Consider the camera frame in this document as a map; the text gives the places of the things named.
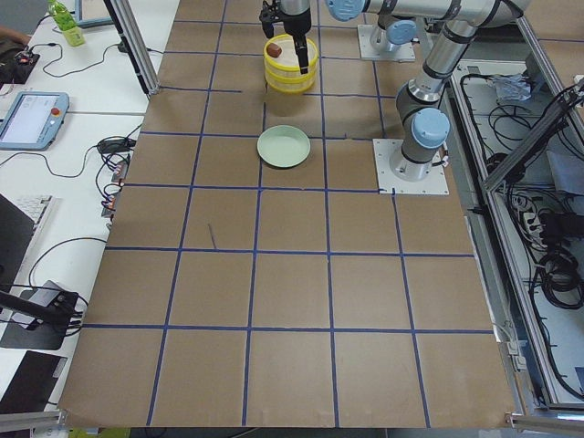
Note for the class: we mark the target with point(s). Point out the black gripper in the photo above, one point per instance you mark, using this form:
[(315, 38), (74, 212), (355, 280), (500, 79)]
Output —
[(298, 26)]

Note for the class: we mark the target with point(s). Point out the brown bun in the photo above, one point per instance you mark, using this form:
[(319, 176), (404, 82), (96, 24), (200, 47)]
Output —
[(273, 50)]

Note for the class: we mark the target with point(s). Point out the yellow top steamer layer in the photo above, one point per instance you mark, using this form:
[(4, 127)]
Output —
[(287, 63)]

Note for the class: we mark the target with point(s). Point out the yellow steamer layer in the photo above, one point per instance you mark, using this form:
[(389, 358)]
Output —
[(290, 85), (287, 63)]

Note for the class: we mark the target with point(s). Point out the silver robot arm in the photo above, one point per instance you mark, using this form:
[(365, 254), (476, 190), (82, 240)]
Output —
[(391, 38), (425, 126)]

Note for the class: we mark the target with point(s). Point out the yellow bottom steamer layer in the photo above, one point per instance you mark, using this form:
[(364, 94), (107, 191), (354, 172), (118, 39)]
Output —
[(290, 85)]

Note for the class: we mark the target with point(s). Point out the light green bowl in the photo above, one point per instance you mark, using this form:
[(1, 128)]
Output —
[(283, 146)]

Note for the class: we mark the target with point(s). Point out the green drink bottle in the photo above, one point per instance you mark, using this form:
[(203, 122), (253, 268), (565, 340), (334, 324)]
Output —
[(66, 23)]

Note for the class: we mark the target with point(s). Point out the teach pendant tablet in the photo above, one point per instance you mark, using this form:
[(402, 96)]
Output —
[(33, 120)]

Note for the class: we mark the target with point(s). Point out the white keyboard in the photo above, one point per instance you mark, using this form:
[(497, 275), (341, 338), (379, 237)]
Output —
[(37, 207)]

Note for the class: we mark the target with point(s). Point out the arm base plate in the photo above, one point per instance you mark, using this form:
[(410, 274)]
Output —
[(395, 175), (365, 41)]

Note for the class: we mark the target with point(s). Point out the aluminium frame post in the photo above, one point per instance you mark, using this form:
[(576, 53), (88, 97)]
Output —
[(130, 36)]

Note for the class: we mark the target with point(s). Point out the black camera stand base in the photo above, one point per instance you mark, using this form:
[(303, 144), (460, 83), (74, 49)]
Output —
[(40, 316)]

